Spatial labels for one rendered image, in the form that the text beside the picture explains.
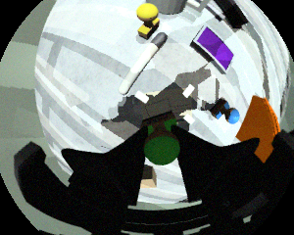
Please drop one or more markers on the yellow rubber stamp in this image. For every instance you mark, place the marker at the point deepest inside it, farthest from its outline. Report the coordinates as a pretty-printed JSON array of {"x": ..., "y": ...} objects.
[{"x": 149, "y": 15}]

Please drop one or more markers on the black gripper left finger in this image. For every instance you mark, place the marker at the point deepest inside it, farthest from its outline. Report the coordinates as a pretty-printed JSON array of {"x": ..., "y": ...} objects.
[{"x": 123, "y": 165}]

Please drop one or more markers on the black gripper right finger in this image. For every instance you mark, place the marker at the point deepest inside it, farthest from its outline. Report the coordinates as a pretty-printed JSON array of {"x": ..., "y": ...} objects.
[{"x": 201, "y": 162}]

